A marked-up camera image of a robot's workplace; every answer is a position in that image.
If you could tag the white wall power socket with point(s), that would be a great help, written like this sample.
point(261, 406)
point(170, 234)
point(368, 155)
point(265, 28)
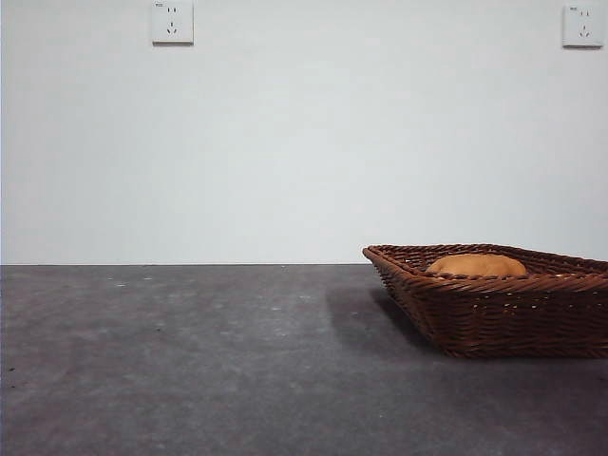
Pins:
point(585, 26)
point(173, 24)

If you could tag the brown woven wicker basket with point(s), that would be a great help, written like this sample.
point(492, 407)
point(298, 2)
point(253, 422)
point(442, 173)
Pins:
point(499, 318)

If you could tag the tan toy potato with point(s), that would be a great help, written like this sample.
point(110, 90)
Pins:
point(475, 265)

